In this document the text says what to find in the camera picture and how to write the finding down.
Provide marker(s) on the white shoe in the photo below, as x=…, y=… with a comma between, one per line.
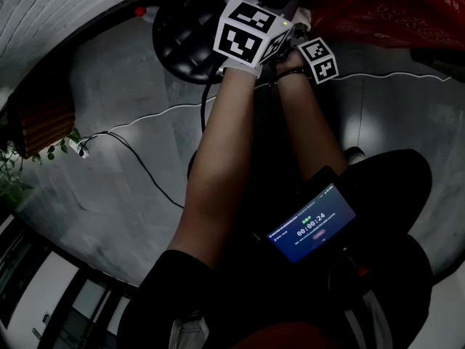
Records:
x=354, y=155

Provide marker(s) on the red capped bottle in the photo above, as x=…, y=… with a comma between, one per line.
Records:
x=143, y=13

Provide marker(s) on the red fire extinguisher box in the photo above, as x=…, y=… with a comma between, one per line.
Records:
x=381, y=9

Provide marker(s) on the phone with timer screen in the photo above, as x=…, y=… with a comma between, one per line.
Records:
x=312, y=225

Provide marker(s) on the person's black clothing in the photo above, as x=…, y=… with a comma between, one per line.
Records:
x=254, y=296

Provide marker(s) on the brown ribbed plant pot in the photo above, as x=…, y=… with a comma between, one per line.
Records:
x=47, y=126

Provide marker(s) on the black wrist band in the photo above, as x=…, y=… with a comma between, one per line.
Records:
x=290, y=72

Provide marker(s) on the person's right forearm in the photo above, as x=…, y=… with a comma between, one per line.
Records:
x=312, y=129

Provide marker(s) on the black tufted round stool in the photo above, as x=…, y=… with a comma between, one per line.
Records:
x=185, y=42

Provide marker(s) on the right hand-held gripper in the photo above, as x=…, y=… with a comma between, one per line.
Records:
x=319, y=60

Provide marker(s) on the person's left forearm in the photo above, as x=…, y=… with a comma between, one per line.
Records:
x=221, y=151

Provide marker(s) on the green leafy potted plant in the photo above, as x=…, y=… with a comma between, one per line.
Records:
x=14, y=173

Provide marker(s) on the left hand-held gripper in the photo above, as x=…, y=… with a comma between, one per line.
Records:
x=239, y=31

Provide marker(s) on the black framed glass door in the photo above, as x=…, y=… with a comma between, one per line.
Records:
x=54, y=285

